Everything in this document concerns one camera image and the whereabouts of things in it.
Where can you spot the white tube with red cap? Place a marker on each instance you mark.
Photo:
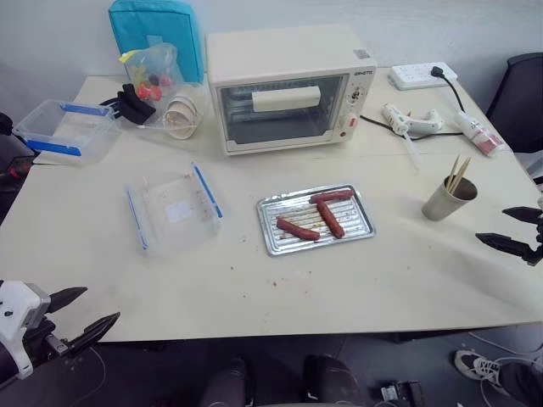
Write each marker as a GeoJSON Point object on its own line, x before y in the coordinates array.
{"type": "Point", "coordinates": [479, 133]}

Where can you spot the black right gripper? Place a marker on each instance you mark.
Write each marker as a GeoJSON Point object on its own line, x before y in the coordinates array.
{"type": "Point", "coordinates": [538, 250]}

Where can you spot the person's dark trouser leg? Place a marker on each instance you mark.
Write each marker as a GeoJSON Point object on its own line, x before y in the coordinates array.
{"type": "Point", "coordinates": [522, 379]}

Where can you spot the short red sausage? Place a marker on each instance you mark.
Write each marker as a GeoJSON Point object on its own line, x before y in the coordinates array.
{"type": "Point", "coordinates": [333, 196]}

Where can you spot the white toaster oven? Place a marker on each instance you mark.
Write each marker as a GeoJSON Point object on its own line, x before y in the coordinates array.
{"type": "Point", "coordinates": [288, 89]}

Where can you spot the white glue gun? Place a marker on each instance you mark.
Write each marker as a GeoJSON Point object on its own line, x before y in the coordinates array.
{"type": "Point", "coordinates": [418, 124]}

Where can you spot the black equipment with red part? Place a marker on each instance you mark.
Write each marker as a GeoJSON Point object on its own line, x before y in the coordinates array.
{"type": "Point", "coordinates": [12, 165]}

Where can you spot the black plastic clip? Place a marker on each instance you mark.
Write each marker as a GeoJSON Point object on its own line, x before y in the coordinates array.
{"type": "Point", "coordinates": [136, 106]}

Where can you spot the clear glue stick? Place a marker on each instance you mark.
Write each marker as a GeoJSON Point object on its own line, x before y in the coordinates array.
{"type": "Point", "coordinates": [410, 150]}

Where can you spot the dark rounded shape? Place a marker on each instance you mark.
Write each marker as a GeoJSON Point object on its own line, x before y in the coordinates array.
{"type": "Point", "coordinates": [333, 381]}

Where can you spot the white sneaker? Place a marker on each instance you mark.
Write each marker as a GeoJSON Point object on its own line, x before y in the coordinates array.
{"type": "Point", "coordinates": [475, 364]}

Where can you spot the small black device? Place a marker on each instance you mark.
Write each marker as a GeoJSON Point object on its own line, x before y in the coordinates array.
{"type": "Point", "coordinates": [401, 391]}

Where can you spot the white paper cup stack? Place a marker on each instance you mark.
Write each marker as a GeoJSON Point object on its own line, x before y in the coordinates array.
{"type": "Point", "coordinates": [183, 116]}

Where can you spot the clear bag of colourful toys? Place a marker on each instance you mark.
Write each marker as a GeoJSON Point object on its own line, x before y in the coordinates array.
{"type": "Point", "coordinates": [152, 68]}

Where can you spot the white power strip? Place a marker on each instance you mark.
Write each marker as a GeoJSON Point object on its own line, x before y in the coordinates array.
{"type": "Point", "coordinates": [418, 76]}

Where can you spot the teal fabric bag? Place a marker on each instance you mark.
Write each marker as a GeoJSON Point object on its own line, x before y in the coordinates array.
{"type": "Point", "coordinates": [148, 29]}

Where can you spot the black office chair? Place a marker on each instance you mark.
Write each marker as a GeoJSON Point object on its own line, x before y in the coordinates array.
{"type": "Point", "coordinates": [519, 102]}

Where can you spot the silver metal baking tray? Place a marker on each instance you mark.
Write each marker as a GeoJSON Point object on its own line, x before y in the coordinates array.
{"type": "Point", "coordinates": [316, 220]}

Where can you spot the clear box with blue clips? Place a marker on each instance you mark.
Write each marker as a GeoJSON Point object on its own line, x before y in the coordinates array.
{"type": "Point", "coordinates": [63, 131]}

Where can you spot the clear container lid blue clips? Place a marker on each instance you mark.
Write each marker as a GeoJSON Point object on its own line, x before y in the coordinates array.
{"type": "Point", "coordinates": [174, 210]}

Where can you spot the steel cup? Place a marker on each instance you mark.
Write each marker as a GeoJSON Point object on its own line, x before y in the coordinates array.
{"type": "Point", "coordinates": [449, 201]}

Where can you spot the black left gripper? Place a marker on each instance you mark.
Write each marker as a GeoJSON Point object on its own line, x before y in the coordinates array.
{"type": "Point", "coordinates": [39, 335]}

